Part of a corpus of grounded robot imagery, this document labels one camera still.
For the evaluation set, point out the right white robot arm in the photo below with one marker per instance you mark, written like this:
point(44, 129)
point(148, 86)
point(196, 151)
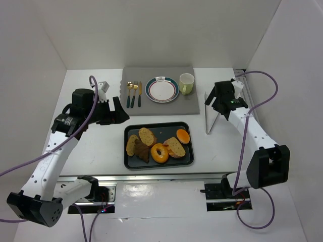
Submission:
point(269, 164)

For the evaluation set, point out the seeded bread slice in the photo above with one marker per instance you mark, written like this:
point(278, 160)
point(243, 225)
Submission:
point(174, 148)
point(147, 137)
point(130, 147)

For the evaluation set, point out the gold fork green handle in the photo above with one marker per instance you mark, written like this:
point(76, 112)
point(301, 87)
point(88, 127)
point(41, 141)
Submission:
point(135, 87)

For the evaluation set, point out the aluminium rail front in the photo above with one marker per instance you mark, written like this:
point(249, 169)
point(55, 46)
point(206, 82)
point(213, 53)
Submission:
point(160, 177)

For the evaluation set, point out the gold spoon green handle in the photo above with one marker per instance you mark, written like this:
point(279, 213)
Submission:
point(129, 86)

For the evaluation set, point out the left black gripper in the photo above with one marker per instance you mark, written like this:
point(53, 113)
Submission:
point(111, 111)

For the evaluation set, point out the black baking tray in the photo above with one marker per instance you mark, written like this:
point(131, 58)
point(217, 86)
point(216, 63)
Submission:
point(162, 132)

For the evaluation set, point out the grey foam placemat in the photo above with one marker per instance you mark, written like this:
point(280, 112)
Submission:
point(182, 105)

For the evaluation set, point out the white plate teal rim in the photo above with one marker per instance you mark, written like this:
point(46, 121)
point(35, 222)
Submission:
point(162, 89)

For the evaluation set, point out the brown croissant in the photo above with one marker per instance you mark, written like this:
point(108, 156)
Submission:
point(142, 150)

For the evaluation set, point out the orange glazed donut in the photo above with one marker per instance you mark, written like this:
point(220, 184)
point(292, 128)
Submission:
point(159, 153)

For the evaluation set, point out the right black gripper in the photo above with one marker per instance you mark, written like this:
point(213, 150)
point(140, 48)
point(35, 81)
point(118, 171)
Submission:
point(218, 95)

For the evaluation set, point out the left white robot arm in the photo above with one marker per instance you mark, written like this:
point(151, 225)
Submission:
point(40, 200)

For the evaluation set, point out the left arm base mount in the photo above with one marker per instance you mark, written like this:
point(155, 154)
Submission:
point(104, 201)

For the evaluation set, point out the pale green mug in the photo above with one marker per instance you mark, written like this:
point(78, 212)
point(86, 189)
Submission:
point(186, 83)

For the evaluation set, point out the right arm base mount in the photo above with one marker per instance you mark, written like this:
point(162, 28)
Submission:
point(219, 198)

